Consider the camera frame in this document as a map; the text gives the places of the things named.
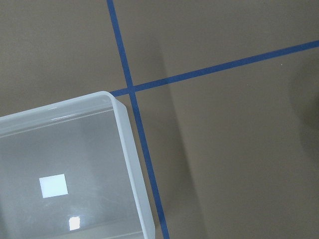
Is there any translucent white plastic box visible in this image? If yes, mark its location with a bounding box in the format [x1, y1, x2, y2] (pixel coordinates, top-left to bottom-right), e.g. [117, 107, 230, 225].
[0, 91, 156, 239]

